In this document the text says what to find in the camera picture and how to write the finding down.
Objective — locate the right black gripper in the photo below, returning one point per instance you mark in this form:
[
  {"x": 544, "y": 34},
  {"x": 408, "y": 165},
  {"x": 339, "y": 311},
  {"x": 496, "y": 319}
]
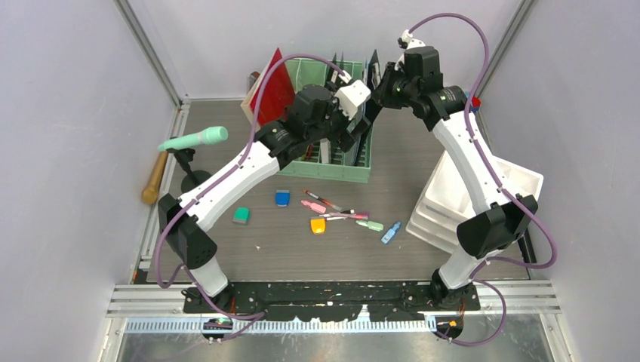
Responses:
[{"x": 389, "y": 74}]

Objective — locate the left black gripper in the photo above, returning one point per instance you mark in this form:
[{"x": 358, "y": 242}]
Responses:
[{"x": 344, "y": 138}]

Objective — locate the black clipboard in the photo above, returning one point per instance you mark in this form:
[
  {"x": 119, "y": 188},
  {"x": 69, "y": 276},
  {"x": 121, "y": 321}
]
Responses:
[{"x": 372, "y": 109}]

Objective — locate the white drawer organizer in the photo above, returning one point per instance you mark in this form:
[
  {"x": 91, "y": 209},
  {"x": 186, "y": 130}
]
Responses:
[{"x": 445, "y": 203}]

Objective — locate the yellow book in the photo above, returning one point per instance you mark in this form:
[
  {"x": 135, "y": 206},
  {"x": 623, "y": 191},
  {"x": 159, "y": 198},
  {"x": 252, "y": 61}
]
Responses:
[{"x": 308, "y": 153}]

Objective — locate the black book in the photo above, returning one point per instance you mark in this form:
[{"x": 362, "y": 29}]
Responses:
[{"x": 332, "y": 78}]

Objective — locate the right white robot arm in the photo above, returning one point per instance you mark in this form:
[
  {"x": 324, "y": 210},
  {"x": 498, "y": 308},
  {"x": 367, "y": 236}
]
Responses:
[{"x": 416, "y": 81}]

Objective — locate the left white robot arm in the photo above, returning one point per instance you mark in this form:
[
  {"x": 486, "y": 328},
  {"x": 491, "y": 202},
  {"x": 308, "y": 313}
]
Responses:
[{"x": 316, "y": 114}]

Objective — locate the green file organizer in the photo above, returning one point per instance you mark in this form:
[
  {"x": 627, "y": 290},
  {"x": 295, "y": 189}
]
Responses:
[{"x": 339, "y": 167}]

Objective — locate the red black pen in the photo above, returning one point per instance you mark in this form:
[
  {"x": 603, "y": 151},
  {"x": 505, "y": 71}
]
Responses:
[{"x": 322, "y": 200}]

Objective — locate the red notebook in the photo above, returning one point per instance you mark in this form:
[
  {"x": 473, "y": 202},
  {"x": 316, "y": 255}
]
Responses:
[{"x": 279, "y": 94}]

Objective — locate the pink highlighter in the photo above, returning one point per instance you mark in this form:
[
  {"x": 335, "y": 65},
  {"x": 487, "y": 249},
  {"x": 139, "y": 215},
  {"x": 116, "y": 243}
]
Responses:
[{"x": 318, "y": 208}]

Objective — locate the colourful toy blocks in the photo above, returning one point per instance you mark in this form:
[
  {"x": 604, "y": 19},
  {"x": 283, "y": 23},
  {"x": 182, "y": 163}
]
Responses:
[{"x": 475, "y": 103}]

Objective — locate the pink pen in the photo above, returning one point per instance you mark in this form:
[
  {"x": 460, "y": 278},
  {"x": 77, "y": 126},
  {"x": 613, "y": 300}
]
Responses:
[{"x": 358, "y": 216}]

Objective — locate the small blue eraser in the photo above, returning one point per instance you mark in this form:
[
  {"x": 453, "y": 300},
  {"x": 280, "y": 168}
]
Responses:
[{"x": 282, "y": 198}]

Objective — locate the orange eraser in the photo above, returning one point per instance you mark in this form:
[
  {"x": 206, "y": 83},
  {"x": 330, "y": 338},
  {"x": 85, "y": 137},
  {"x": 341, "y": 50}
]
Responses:
[{"x": 318, "y": 225}]

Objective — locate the green highlighter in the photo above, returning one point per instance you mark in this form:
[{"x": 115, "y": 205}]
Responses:
[{"x": 371, "y": 225}]

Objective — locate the mint green microphone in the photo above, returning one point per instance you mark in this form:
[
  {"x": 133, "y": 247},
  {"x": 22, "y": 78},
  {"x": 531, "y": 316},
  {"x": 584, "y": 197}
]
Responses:
[{"x": 207, "y": 137}]

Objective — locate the green eraser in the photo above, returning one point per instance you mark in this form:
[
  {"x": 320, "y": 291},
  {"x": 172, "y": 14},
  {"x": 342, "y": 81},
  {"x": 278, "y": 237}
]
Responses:
[{"x": 241, "y": 215}]

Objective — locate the black microphone stand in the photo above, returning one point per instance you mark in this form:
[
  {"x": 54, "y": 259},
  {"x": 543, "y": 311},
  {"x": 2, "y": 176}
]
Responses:
[{"x": 193, "y": 178}]

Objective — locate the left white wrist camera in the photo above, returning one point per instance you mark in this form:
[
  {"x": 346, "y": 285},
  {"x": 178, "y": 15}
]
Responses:
[{"x": 352, "y": 97}]

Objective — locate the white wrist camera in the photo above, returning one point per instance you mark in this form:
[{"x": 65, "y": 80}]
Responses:
[
  {"x": 352, "y": 97},
  {"x": 407, "y": 42}
]

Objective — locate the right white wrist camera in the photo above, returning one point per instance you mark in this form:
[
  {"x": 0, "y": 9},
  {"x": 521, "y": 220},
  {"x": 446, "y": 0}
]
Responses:
[{"x": 407, "y": 42}]

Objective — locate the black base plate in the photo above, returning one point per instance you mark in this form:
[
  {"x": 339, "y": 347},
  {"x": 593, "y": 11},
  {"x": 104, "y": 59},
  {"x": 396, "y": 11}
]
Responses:
[{"x": 330, "y": 301}]

